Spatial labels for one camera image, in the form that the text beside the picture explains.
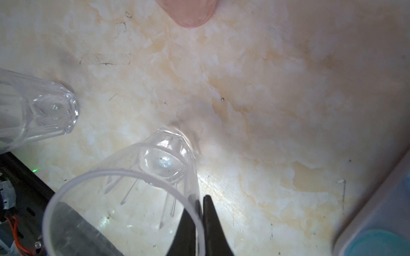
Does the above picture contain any pink plastic cup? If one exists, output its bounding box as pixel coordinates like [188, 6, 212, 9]
[156, 0, 219, 28]

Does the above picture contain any clear glass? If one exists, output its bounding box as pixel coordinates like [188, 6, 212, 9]
[1, 69, 79, 153]
[42, 128, 206, 256]

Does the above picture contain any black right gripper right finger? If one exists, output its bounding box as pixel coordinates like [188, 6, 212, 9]
[202, 195, 234, 256]

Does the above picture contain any lilac plastic tray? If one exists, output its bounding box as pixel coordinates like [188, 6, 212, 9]
[333, 153, 410, 256]

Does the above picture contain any teal dimpled plastic cup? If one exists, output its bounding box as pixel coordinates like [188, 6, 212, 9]
[344, 229, 410, 256]

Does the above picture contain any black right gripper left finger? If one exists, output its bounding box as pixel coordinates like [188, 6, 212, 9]
[166, 209, 196, 256]

